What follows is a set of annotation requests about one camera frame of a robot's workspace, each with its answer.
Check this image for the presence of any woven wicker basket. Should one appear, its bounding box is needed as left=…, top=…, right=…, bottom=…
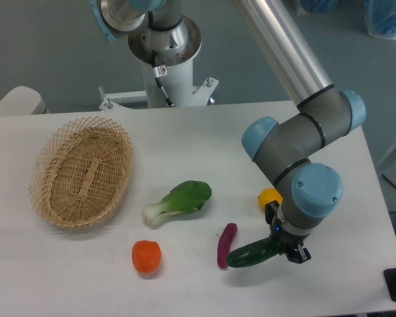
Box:
left=29, top=117, right=133, bottom=229

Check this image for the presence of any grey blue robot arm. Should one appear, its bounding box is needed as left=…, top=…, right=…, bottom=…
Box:
left=90, top=1, right=366, bottom=267

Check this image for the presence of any green bok choy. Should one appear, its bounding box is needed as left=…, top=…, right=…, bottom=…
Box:
left=142, top=180, right=213, bottom=228

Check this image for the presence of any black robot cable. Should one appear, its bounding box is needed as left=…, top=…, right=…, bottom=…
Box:
left=150, top=50, right=176, bottom=108

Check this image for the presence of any green cucumber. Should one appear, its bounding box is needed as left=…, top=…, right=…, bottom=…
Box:
left=226, top=237, right=284, bottom=268

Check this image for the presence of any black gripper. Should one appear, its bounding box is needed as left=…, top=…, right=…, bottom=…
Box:
left=265, top=200, right=311, bottom=264

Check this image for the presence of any yellow mango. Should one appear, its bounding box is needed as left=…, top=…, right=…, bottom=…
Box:
left=258, top=188, right=283, bottom=209

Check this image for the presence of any blue plastic bag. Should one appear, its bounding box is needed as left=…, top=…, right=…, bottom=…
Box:
left=364, top=0, right=396, bottom=40
left=294, top=0, right=338, bottom=15

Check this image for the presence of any purple sweet potato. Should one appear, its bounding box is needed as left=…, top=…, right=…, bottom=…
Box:
left=216, top=223, right=238, bottom=269

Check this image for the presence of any orange bell pepper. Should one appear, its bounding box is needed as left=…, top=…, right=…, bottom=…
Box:
left=131, top=240, right=162, bottom=273

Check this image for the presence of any white chair back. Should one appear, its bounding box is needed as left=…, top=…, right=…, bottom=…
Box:
left=0, top=86, right=50, bottom=117

